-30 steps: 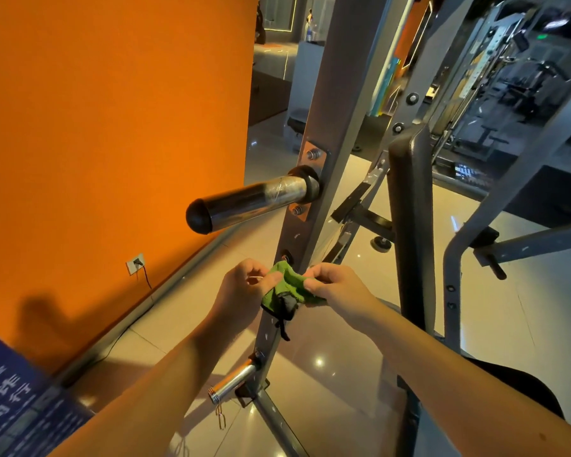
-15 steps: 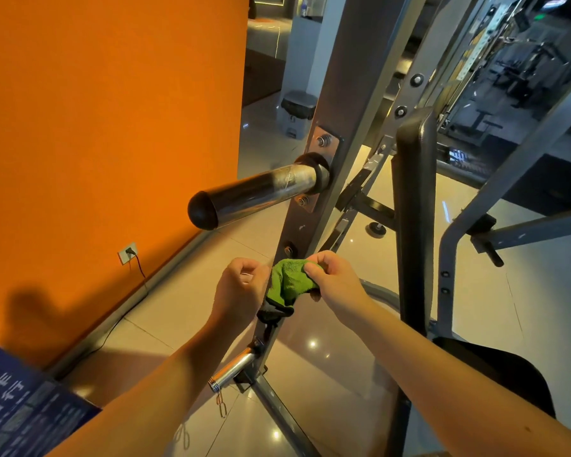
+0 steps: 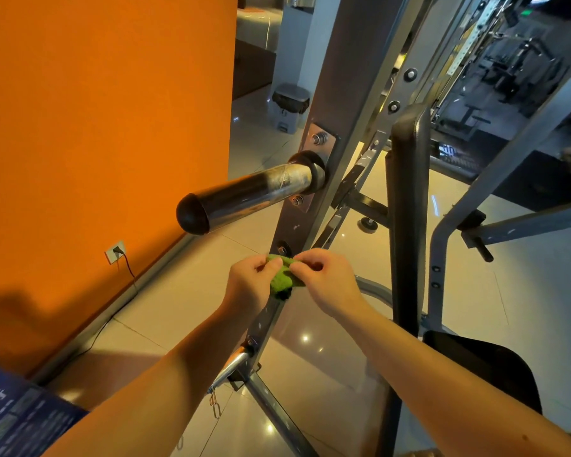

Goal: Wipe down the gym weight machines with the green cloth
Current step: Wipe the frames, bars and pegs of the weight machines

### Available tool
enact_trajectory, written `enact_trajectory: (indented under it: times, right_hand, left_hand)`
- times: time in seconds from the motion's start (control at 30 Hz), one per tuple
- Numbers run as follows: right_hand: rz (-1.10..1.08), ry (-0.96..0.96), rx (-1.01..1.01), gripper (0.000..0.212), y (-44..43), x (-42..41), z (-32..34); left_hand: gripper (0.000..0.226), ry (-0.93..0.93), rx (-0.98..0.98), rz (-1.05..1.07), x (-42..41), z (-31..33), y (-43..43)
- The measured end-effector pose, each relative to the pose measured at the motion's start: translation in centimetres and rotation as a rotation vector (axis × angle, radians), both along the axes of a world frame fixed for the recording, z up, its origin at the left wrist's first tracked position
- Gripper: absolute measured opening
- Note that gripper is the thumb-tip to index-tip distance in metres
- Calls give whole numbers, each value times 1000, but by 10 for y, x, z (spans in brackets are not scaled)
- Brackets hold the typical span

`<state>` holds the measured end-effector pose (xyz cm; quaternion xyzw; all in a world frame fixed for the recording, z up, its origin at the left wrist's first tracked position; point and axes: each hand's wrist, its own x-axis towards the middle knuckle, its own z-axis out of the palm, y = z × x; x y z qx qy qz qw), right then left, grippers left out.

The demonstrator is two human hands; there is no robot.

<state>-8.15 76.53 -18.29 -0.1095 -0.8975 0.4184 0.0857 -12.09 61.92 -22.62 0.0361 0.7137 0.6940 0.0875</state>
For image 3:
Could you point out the chrome weight storage peg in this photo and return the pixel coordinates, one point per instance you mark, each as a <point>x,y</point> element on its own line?
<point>230,368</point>

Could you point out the person's right hand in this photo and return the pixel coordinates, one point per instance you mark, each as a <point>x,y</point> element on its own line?
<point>331,280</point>

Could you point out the green cleaning cloth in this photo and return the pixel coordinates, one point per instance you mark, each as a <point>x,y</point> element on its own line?
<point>283,277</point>

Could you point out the metal spring barbell collar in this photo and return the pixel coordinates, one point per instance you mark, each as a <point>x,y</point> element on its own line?
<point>214,402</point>

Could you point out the white wall outlet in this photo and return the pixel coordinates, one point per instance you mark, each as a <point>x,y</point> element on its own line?
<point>115,252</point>

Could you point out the person's left forearm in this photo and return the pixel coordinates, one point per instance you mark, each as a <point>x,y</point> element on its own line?
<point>152,395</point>

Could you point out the dark blue stand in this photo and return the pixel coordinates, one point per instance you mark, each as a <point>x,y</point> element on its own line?
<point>19,419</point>

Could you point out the person's left hand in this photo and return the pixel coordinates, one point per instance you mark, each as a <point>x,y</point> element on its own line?
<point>249,283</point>

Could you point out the grey trash bin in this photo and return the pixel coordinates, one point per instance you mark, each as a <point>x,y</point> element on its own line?
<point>288,107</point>

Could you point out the grey steel gym machine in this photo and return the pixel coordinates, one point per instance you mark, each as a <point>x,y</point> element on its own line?
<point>362,52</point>

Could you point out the person's right forearm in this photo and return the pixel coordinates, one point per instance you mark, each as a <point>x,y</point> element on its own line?
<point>447,385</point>

